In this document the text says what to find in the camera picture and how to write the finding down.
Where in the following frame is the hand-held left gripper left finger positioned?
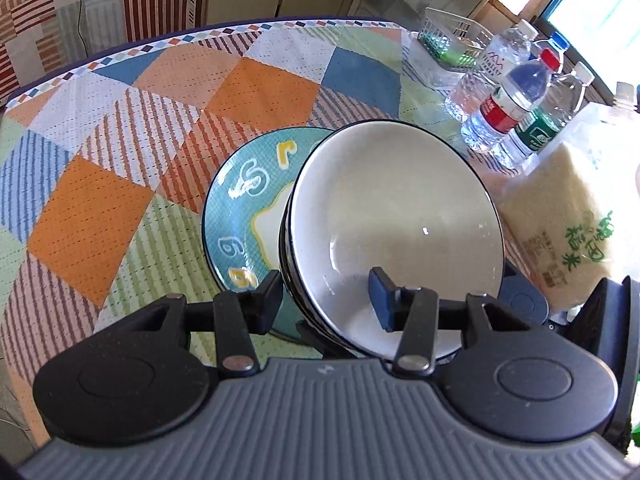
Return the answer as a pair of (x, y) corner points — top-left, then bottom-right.
(142, 269), (285, 378)

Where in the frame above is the clear plastic basket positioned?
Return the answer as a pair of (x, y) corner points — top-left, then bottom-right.
(417, 7), (494, 69)

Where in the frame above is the blue cap water bottle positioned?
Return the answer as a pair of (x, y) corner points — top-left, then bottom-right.
(537, 30), (572, 63)

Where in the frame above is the window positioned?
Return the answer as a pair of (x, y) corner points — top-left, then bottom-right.
(492, 0), (640, 93)

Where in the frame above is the red label water bottle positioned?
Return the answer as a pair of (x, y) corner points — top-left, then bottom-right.
(460, 47), (564, 154)

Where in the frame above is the clear bag of rice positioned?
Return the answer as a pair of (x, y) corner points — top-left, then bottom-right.
(499, 81), (640, 313)

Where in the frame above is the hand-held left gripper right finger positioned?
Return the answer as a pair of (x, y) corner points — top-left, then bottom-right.
(368, 267), (532, 377)

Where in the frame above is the blue fried egg plate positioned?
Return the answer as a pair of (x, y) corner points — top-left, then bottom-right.
(201, 128), (342, 346)

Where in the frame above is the clear plastic box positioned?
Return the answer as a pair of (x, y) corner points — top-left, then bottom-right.
(406, 31), (477, 92)

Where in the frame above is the black cable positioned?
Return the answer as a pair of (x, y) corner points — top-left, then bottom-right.
(71, 0), (85, 53)

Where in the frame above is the white bowl black rim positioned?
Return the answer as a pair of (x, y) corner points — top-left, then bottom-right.
(277, 180), (453, 365)
(290, 120), (505, 363)

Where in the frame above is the striped counter cover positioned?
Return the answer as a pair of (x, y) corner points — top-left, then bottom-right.
(0, 0), (203, 92)

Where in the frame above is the clear label water bottle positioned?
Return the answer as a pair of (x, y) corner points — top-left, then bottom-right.
(444, 20), (539, 122)

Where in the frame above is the patchwork tablecloth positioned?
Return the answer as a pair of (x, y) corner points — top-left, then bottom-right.
(0, 19), (556, 461)

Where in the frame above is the green label water bottle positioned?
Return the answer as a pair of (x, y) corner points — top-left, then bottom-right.
(500, 61), (596, 169)

